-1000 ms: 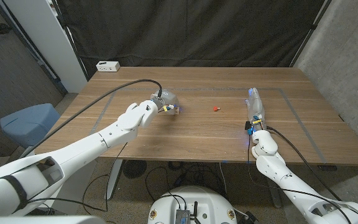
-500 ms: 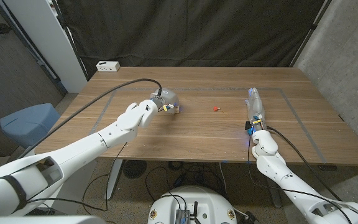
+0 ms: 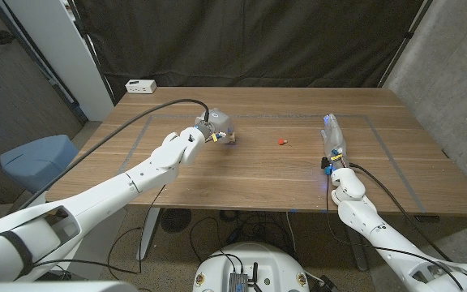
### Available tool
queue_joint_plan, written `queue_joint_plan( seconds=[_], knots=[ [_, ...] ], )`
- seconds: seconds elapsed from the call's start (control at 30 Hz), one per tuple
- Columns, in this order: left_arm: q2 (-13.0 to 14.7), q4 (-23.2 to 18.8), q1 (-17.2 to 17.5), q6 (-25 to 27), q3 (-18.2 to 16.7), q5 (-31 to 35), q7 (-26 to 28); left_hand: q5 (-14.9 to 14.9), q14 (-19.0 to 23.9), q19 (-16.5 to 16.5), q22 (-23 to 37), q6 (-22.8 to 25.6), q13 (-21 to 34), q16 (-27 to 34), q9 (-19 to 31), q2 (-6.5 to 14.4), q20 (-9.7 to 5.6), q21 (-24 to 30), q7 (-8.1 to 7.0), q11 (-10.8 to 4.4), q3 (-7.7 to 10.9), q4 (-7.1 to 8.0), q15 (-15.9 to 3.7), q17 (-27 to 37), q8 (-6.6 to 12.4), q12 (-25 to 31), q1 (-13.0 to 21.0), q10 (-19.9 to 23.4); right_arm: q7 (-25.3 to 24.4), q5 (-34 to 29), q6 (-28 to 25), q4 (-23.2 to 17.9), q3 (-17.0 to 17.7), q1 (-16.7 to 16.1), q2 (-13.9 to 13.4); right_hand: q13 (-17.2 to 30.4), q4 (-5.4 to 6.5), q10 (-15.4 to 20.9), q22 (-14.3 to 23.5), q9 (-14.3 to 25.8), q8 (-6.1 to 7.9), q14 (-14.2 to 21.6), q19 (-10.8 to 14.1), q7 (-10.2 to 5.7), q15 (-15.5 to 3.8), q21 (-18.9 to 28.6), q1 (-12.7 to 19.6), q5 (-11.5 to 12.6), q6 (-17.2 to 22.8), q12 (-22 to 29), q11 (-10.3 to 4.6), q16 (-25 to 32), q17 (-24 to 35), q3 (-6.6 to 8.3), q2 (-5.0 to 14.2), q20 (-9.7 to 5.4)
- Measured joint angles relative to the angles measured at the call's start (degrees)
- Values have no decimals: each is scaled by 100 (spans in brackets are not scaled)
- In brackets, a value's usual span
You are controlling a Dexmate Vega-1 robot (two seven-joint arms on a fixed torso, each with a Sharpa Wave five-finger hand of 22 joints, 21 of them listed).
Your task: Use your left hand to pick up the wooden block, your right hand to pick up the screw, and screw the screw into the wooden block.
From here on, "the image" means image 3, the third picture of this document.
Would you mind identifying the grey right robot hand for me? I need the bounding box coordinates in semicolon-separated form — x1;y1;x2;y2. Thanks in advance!
320;114;348;163

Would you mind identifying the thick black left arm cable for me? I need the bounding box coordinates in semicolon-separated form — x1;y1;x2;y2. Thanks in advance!
8;98;211;214

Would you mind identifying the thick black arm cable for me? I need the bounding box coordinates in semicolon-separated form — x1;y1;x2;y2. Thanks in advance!
349;161;452;262
8;98;211;214

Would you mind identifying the blue padded stool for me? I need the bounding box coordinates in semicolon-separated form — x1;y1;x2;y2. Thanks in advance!
0;135;79;194

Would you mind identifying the white power strip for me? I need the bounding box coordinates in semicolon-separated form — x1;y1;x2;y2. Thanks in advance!
125;79;157;95

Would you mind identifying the white hanging cable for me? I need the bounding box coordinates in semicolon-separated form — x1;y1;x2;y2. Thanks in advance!
285;211;298;256

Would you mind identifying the grey finned electronics box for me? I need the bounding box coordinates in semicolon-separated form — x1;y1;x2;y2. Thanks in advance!
228;272;250;292

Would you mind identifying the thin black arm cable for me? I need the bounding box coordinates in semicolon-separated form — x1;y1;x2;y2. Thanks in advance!
324;172;465;292
30;184;168;275

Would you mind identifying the black backdrop stand pole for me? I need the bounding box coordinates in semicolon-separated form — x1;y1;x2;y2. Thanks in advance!
377;0;435;88
66;0;118;106

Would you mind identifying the black door frame strip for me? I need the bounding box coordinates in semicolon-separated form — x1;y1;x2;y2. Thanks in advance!
0;0;89;123

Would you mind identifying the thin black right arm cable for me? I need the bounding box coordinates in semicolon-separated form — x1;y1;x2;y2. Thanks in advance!
324;172;465;292

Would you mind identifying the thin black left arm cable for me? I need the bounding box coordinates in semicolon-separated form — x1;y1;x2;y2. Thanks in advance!
30;184;168;275

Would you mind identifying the grey table leg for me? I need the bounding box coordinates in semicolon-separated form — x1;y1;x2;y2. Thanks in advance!
345;213;369;272

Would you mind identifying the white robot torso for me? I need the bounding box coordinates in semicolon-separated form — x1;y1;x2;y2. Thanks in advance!
192;242;311;292

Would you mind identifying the white table leg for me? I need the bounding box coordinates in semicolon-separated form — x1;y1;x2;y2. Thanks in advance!
135;207;161;262

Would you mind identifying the black backdrop curtain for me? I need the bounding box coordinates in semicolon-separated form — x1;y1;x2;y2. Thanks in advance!
71;0;435;102

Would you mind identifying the black floor cable tangle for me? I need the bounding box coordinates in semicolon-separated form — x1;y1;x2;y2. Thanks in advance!
188;208;295;260

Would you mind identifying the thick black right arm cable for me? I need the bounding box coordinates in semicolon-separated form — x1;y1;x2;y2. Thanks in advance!
349;161;452;262

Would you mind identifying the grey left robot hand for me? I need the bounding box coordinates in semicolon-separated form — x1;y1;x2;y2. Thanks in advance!
194;107;238;146

